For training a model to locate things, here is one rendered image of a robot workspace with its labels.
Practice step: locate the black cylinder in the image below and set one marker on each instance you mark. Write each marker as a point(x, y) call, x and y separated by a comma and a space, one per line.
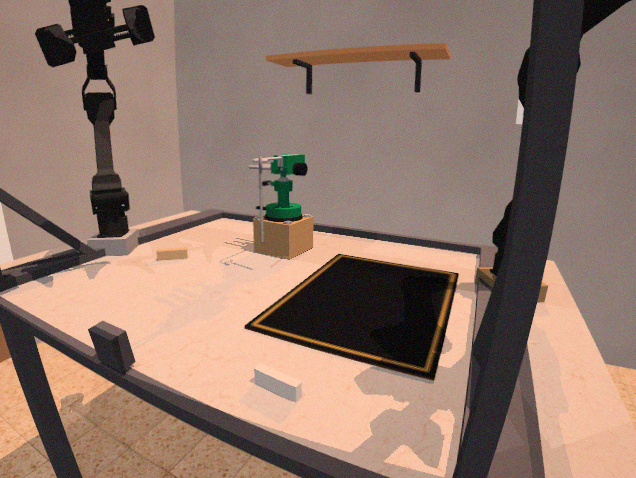
point(299, 169)

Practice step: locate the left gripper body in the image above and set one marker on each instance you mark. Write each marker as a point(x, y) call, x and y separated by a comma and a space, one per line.
point(90, 38)

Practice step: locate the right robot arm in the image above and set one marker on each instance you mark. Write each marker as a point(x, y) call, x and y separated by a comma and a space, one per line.
point(593, 13)

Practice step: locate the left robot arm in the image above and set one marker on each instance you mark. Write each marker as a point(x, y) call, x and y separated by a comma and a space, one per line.
point(107, 192)

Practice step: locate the black rectangular mat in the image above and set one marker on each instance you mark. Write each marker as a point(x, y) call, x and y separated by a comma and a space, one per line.
point(385, 314)

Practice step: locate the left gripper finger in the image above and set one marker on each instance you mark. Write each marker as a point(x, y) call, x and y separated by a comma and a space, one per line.
point(135, 22)
point(55, 35)

